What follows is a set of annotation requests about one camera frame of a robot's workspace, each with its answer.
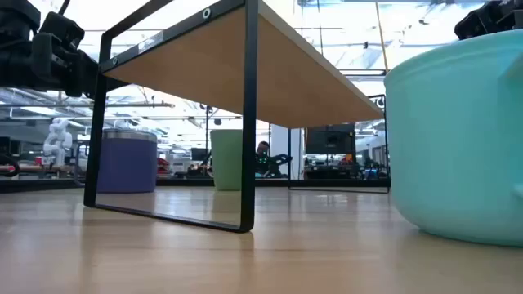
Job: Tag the wooden tray board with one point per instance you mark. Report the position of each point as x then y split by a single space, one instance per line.
253 69

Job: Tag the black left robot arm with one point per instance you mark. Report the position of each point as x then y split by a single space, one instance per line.
12 61

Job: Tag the black metal table frame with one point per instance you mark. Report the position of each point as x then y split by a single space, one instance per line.
41 185

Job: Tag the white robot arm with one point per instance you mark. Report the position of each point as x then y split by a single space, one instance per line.
57 141

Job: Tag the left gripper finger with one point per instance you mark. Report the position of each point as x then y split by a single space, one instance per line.
116 84

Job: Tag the green plastic cup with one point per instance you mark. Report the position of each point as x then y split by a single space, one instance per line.
226 159

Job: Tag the black computer monitor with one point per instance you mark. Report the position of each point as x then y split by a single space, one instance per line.
330 139

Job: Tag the teal ceramic mug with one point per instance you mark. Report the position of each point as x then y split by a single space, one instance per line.
453 143

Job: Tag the purple tumbler with lid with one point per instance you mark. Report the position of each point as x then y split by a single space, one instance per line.
126 163

